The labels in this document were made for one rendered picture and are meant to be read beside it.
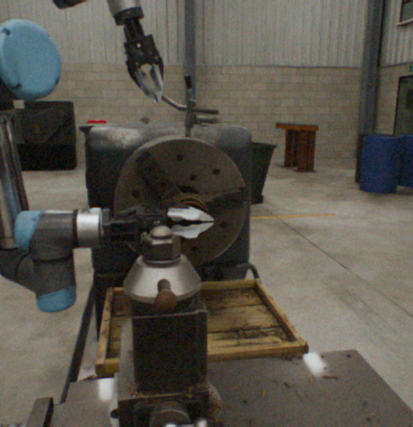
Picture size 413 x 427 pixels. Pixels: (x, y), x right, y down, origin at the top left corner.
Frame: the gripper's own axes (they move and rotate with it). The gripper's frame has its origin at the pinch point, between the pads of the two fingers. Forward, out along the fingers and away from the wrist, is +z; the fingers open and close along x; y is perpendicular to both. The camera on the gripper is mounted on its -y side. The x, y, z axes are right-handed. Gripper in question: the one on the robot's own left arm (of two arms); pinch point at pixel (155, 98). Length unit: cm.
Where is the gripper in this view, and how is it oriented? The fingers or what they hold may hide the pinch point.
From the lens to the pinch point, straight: 111.2
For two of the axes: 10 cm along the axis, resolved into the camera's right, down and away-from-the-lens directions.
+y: 1.6, 2.3, -9.6
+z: 3.0, 9.1, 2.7
